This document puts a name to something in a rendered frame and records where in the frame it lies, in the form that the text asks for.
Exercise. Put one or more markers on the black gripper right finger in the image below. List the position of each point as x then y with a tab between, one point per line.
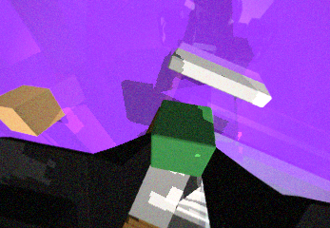
235	198

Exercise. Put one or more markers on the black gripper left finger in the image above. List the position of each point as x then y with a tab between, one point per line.
103	185

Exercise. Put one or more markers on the green block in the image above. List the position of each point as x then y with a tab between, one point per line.
182	138

